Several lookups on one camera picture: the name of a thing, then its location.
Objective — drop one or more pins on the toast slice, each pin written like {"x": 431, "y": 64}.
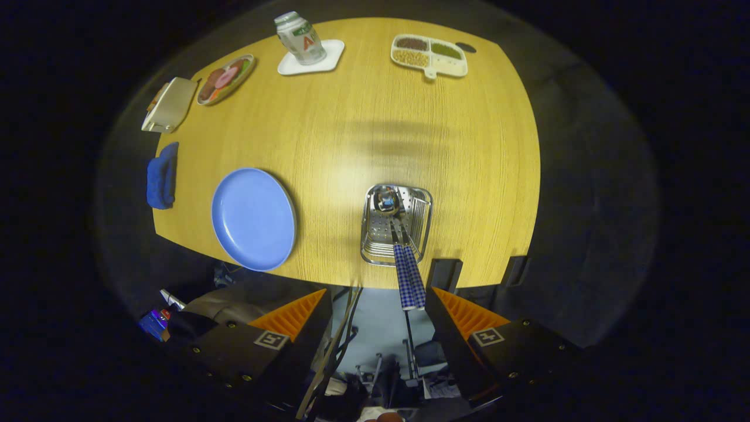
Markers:
{"x": 157, "y": 97}

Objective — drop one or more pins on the blue round plate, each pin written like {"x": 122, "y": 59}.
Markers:
{"x": 252, "y": 220}

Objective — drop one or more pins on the blue folded cloth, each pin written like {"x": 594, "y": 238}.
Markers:
{"x": 159, "y": 181}

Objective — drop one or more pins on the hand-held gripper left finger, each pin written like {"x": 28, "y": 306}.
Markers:
{"x": 304, "y": 357}

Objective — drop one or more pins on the white toaster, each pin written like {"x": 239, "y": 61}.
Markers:
{"x": 173, "y": 105}

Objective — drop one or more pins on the white divided tray of beans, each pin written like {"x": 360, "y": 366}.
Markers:
{"x": 428, "y": 55}

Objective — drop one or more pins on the lit electronic device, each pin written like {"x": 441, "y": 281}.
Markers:
{"x": 153, "y": 322}

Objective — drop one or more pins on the white drink bottle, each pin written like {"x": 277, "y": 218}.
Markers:
{"x": 302, "y": 38}

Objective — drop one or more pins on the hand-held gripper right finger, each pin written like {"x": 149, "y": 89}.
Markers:
{"x": 451, "y": 351}

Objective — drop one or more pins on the oval plate of sliced food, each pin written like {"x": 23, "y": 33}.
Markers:
{"x": 225, "y": 79}

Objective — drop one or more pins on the black table bracket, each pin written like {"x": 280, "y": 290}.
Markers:
{"x": 444, "y": 275}
{"x": 515, "y": 271}

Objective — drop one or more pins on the white square coaster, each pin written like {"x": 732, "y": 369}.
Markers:
{"x": 334, "y": 58}

